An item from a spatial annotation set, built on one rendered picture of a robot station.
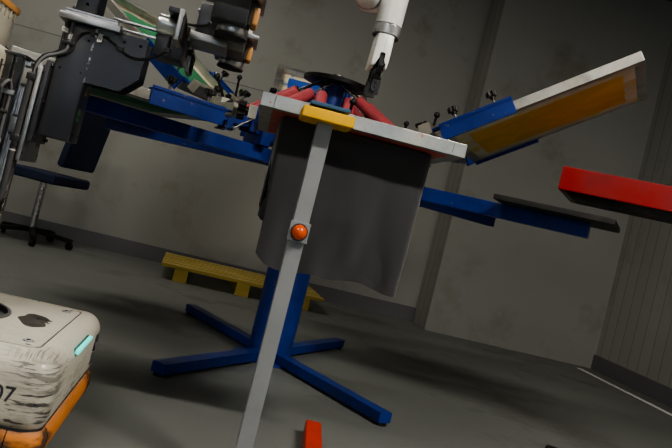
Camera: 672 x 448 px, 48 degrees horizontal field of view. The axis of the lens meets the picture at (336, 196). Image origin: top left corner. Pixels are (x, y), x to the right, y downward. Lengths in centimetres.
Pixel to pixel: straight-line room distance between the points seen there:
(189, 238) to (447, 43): 276
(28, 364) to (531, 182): 522
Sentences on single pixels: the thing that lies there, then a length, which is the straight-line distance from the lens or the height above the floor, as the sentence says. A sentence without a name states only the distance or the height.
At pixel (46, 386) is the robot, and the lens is 174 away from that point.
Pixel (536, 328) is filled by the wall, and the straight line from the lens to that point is 658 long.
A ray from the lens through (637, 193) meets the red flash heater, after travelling 295.
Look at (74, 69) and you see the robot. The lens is 195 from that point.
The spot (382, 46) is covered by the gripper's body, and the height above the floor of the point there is 119.
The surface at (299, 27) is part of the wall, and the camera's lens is 654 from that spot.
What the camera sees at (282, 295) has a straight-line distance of 188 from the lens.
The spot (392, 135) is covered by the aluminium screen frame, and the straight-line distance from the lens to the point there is 210.
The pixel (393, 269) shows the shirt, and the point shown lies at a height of 60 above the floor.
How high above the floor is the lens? 71
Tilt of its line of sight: 2 degrees up
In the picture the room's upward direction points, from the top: 14 degrees clockwise
